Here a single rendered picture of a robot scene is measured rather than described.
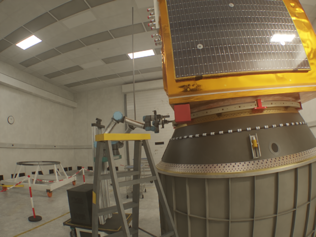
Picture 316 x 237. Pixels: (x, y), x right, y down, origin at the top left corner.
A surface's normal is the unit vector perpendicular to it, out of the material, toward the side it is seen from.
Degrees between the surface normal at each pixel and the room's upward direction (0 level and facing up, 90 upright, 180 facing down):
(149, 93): 90
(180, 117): 90
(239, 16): 90
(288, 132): 62
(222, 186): 90
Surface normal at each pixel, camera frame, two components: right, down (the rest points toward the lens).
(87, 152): -0.18, -0.14
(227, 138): -0.49, -0.55
